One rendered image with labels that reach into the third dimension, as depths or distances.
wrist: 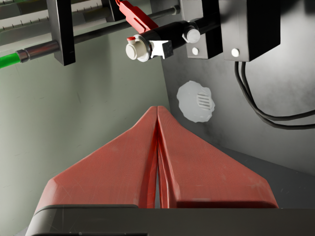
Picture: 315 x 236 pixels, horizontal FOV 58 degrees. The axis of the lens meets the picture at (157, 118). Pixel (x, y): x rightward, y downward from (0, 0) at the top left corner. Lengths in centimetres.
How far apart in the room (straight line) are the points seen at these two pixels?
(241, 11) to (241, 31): 2
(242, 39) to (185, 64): 30
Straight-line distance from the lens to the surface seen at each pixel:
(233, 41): 37
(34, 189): 60
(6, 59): 44
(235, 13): 36
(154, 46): 28
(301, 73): 51
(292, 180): 58
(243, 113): 60
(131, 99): 65
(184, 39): 32
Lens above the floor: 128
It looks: 34 degrees down
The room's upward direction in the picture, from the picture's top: 120 degrees counter-clockwise
